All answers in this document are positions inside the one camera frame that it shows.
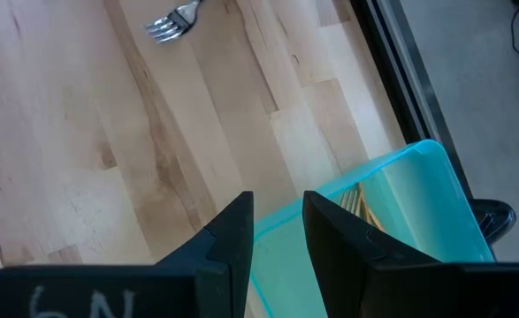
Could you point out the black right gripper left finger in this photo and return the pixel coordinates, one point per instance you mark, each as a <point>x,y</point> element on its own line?
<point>215,282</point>

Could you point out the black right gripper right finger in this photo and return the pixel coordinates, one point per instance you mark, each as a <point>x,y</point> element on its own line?
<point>361,287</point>

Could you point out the gold fork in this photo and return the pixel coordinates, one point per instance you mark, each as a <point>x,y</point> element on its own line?
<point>369,212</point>
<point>349,201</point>

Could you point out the teal plastic bin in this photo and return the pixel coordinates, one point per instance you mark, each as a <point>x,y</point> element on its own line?
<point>418,212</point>

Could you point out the black aluminium table frame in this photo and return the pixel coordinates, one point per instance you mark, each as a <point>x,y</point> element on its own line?
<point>414,88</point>

